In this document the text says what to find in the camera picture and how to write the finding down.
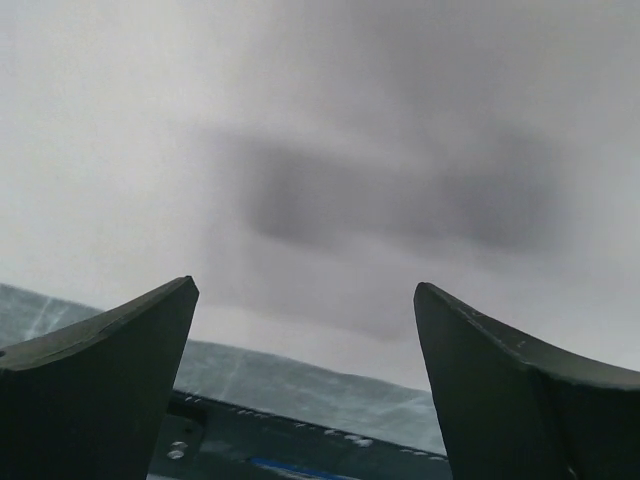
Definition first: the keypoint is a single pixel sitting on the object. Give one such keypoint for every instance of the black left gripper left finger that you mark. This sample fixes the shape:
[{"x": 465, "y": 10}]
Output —
[{"x": 87, "y": 401}]

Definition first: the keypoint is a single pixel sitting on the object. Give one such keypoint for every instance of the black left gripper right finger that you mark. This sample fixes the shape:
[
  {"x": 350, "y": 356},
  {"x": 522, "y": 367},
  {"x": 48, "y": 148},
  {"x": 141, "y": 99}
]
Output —
[{"x": 511, "y": 406}]

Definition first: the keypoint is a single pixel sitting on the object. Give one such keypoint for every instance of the beige cloth wrap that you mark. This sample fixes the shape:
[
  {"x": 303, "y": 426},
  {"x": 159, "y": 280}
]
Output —
[{"x": 308, "y": 163}]

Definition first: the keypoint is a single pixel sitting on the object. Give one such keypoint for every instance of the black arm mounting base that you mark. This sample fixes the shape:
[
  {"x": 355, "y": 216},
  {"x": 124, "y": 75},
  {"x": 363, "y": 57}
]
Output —
[{"x": 201, "y": 438}]

